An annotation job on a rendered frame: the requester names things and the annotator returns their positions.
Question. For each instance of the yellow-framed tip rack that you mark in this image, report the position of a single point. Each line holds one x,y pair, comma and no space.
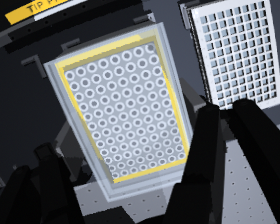
107,37

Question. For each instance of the white rack with square holes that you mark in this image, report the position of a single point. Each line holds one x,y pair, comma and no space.
236,48

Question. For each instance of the light grey base plate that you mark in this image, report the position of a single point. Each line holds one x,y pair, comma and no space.
244,201

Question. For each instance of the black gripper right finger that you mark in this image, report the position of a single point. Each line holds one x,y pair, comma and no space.
198,198

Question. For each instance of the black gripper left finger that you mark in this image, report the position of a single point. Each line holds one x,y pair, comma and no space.
58,201

